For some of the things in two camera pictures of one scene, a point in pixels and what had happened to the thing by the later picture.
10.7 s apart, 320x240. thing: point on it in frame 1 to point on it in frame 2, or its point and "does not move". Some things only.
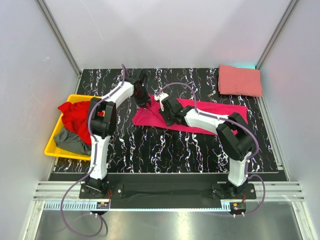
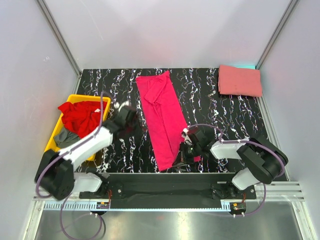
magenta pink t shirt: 150,116 to 166,120
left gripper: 146,100 to 136,120
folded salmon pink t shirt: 234,81 does not move
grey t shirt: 71,141 does not move
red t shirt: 75,116 does not move
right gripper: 163,112 to 183,158
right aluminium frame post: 276,32 does not move
